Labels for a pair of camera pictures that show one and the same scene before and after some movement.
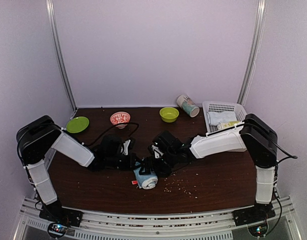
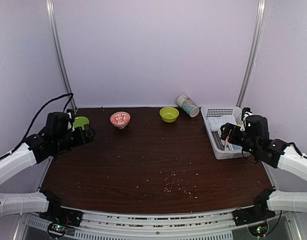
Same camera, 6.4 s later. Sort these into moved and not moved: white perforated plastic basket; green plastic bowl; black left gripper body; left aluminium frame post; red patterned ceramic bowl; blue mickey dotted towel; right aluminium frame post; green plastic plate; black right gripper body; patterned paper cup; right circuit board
Moved: white perforated plastic basket; black right gripper body; black left gripper body; blue mickey dotted towel
Not moved: patterned paper cup; green plastic bowl; right circuit board; right aluminium frame post; red patterned ceramic bowl; left aluminium frame post; green plastic plate
